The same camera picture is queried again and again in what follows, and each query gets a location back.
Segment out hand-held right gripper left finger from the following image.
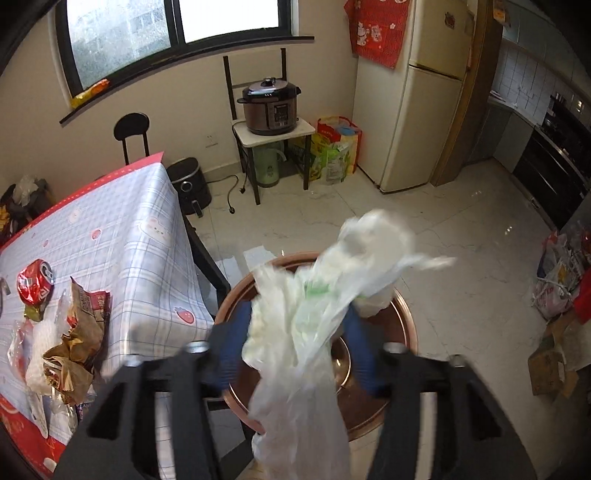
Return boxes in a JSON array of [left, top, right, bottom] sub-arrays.
[[53, 305, 254, 480]]

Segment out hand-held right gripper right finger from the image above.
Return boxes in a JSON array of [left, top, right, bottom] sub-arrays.
[[342, 305, 539, 480]]

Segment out white plastic bag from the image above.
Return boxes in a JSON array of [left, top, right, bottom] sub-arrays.
[[240, 209, 458, 480]]

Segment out brown round bin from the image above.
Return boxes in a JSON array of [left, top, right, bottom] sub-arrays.
[[215, 251, 419, 441]]

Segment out brown snack wrapper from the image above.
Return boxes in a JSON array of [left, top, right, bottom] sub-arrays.
[[42, 276, 112, 407]]

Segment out crushed red can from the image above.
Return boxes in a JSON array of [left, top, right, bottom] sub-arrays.
[[16, 258, 56, 306]]

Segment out black table leg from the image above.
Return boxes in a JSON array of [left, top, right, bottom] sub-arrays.
[[182, 215, 232, 319]]

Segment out plaid printed tablecloth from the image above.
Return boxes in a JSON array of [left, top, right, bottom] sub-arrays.
[[0, 151, 232, 480]]

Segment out black air fryer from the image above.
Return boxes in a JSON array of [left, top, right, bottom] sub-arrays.
[[166, 157, 214, 219]]

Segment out green kettle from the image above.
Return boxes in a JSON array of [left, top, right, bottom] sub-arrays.
[[252, 141, 286, 188]]

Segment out green white plastic packet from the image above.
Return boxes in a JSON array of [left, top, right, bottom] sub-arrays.
[[318, 141, 354, 185]]

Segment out crumpled clear plastic bag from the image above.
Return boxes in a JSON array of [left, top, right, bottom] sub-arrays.
[[25, 318, 63, 398]]

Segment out cardboard box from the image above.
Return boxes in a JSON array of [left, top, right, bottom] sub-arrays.
[[527, 314, 591, 398]]

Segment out pile of plastic bags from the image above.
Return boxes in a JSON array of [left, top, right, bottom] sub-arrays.
[[531, 231, 591, 321]]

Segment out clear wrapper red print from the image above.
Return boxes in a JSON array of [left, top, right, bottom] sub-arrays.
[[7, 320, 35, 384]]

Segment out red yellow shopping bag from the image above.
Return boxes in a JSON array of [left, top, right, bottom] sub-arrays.
[[315, 115, 363, 176]]

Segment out cream fridge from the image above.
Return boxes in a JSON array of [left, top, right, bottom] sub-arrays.
[[352, 0, 476, 193]]

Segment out brown electric pressure cooker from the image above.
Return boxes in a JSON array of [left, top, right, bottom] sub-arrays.
[[237, 78, 302, 136]]

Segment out black round-back chair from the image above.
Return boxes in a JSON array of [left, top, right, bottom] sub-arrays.
[[113, 112, 151, 166]]

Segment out grey kitchen cabinet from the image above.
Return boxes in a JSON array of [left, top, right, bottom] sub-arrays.
[[466, 92, 536, 174]]

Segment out black built-in oven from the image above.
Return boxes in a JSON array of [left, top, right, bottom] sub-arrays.
[[512, 95, 591, 232]]

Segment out dark bag with plastic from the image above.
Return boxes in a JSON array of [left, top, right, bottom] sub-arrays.
[[0, 175, 51, 245]]

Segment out yellow orange snack packet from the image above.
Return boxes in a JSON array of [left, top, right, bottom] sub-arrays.
[[70, 78, 112, 109]]

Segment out red printed cloth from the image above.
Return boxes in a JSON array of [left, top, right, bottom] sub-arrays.
[[344, 0, 411, 70]]

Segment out black framed window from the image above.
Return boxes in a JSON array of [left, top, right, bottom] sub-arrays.
[[55, 0, 315, 124]]

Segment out black power cable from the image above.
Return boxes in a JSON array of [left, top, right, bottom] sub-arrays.
[[205, 173, 245, 215]]

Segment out white-top black frame stand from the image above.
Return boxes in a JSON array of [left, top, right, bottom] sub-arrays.
[[223, 47, 317, 206]]

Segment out wooden door frame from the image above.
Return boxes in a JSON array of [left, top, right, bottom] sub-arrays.
[[431, 0, 504, 188]]

